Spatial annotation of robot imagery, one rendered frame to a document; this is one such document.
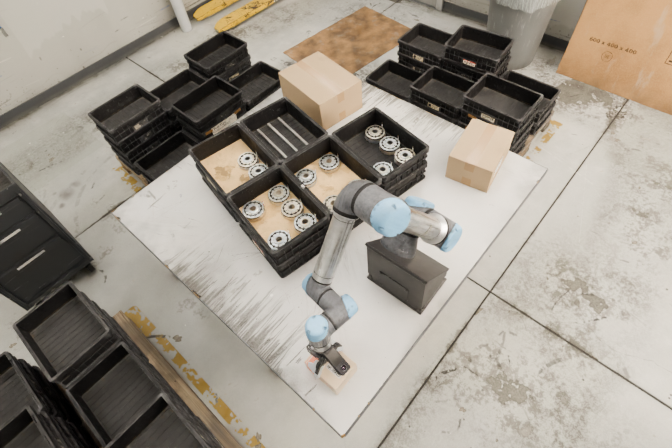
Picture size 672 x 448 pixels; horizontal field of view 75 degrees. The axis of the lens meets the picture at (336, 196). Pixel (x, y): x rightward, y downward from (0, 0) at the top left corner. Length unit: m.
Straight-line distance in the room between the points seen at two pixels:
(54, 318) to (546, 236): 2.82
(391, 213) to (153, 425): 1.41
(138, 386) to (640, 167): 3.38
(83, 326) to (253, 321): 0.93
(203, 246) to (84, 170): 1.98
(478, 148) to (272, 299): 1.21
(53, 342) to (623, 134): 3.84
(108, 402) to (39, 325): 0.54
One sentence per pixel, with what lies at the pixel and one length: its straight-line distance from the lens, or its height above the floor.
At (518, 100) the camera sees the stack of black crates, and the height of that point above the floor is 0.49.
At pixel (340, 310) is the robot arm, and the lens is 1.50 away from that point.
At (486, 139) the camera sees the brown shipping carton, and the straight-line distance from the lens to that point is 2.32.
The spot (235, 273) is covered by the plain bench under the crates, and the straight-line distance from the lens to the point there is 2.10.
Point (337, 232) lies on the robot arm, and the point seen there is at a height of 1.26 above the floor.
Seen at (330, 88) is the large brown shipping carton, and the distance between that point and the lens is 2.53.
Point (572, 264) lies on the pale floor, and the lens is 3.05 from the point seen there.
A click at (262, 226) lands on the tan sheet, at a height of 0.83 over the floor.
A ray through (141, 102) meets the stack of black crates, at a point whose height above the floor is 0.49.
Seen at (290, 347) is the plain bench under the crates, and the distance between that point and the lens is 1.90.
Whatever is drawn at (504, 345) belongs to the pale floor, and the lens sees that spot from 2.70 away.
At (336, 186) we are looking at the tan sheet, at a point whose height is 0.83.
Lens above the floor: 2.47
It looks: 52 degrees down
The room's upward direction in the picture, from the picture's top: 7 degrees counter-clockwise
